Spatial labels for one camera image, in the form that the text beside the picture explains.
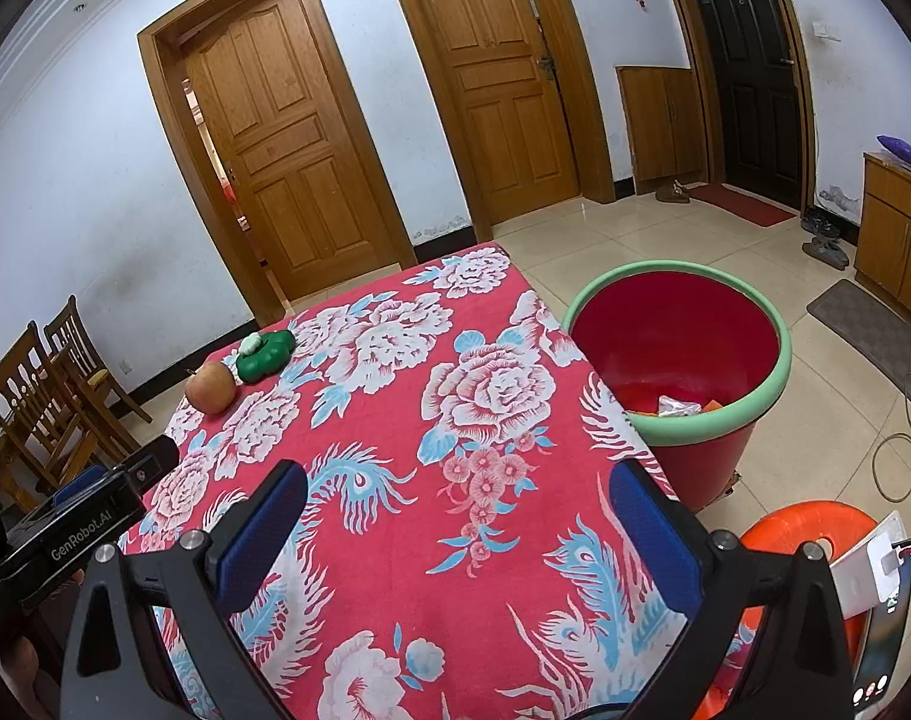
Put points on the white plastic bag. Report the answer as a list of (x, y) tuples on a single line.
[(678, 406)]

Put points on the wooden wall cabinet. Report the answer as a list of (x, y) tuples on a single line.
[(661, 131)]

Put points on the red apple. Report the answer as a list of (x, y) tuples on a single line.
[(211, 388)]

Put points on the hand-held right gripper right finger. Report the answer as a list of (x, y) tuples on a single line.
[(650, 532)]

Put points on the panelled wooden door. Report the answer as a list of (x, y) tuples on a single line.
[(508, 105), (283, 150)]

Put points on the purple bag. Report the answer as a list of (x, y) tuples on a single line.
[(905, 150)]

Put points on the brown shoe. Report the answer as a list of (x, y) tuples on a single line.
[(672, 193)]

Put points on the red bucket with green rim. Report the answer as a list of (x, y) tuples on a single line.
[(672, 337)]

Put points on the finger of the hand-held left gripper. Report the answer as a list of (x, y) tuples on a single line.
[(80, 484), (155, 461)]

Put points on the black entrance door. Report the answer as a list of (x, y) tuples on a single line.
[(747, 67)]

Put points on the pair of dark shoes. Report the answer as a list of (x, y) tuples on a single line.
[(821, 223)]

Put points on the grey floor mat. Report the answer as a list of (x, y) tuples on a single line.
[(867, 322)]

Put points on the red floral tablecloth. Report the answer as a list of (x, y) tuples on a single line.
[(395, 540)]

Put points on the white light switch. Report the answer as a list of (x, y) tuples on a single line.
[(824, 30)]

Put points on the wooden sideboard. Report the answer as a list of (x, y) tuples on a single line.
[(894, 240)]

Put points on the green plastic toy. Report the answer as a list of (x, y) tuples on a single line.
[(264, 361)]

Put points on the orange plastic stool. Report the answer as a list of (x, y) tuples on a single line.
[(800, 521)]

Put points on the pair of grey shoes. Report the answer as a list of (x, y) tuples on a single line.
[(826, 253)]

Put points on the wooden chair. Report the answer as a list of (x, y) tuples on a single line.
[(20, 405), (80, 352)]

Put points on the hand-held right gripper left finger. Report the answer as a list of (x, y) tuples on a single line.
[(264, 532)]

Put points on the person's left hand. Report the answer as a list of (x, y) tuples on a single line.
[(19, 664)]

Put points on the black smartphone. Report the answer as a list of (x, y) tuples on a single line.
[(882, 652)]

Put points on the red doormat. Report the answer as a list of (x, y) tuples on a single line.
[(740, 202)]

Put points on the orange fabric piece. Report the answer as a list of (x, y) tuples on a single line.
[(714, 404)]

